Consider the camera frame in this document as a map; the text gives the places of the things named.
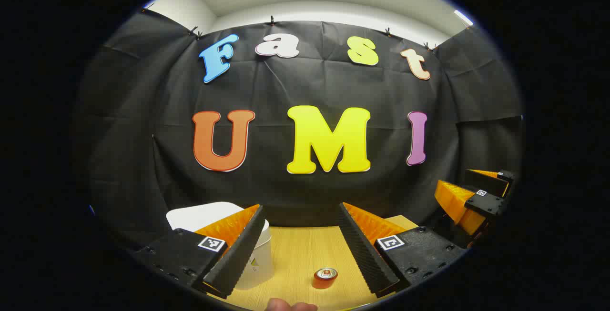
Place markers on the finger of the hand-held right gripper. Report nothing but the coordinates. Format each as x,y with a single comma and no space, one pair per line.
486,181
486,204

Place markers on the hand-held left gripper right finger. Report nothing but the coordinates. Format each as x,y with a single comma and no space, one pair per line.
364,254

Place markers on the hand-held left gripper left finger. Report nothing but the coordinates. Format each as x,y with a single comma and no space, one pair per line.
238,258

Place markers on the white desktop garbage bin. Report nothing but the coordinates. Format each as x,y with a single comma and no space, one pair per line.
259,263

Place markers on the red pop can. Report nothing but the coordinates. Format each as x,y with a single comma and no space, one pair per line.
325,277

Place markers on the wooden desktop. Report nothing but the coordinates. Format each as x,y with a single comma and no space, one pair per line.
300,254

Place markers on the ceiling light strip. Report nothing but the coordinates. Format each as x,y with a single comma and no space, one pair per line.
463,17

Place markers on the black backdrop cloth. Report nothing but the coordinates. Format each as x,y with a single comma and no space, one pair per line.
286,87

